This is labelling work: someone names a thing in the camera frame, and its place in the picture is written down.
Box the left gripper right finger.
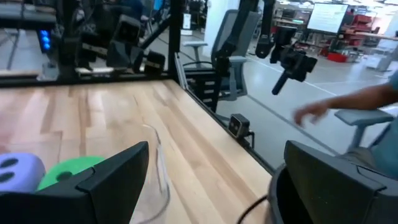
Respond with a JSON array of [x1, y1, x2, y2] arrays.
[[283, 140, 398, 224]]

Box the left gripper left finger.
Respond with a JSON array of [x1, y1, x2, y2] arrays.
[[0, 141, 150, 224]]

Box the green foam die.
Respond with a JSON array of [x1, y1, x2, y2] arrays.
[[37, 156, 106, 192]]

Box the purple foam die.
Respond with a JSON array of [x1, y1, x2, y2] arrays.
[[0, 152, 47, 194]]

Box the clear plastic bin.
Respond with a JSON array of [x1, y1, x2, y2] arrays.
[[128, 123, 172, 224]]

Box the person's forearm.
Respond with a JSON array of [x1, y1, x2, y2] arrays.
[[325, 82, 398, 112]]

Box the person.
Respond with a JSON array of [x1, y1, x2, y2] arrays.
[[338, 70, 398, 180]]

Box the grey office chair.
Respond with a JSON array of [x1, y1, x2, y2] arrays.
[[333, 108, 396, 154], [182, 9, 262, 103]]

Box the person's hand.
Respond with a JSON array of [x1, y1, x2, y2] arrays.
[[293, 100, 331, 129]]

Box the red storage crate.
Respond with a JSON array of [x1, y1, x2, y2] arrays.
[[326, 52, 349, 63]]

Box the large white display screen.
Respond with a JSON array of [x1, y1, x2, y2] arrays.
[[307, 2, 349, 35]]

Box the white square pillar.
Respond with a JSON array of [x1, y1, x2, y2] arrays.
[[203, 0, 241, 58]]

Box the small table edge camera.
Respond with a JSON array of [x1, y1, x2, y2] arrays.
[[228, 113, 256, 147]]

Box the black leader arm with handle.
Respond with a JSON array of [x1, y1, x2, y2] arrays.
[[254, 0, 318, 96]]

